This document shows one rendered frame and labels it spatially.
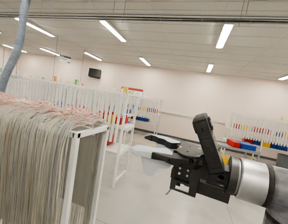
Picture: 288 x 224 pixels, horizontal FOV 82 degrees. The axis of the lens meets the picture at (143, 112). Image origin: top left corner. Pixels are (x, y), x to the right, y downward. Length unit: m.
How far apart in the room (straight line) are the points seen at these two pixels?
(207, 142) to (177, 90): 7.94
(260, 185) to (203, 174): 0.09
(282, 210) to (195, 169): 0.14
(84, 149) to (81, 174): 0.20
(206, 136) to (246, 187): 0.10
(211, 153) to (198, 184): 0.08
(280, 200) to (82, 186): 1.29
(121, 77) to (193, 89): 3.75
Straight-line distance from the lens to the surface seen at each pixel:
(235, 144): 4.09
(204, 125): 0.32
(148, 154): 0.34
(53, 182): 1.06
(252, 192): 0.36
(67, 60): 8.25
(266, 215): 0.41
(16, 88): 4.47
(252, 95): 8.55
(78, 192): 1.52
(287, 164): 7.01
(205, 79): 8.30
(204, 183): 0.38
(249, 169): 0.35
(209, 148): 0.33
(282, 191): 0.36
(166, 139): 0.41
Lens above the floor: 1.68
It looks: 5 degrees down
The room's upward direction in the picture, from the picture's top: 9 degrees clockwise
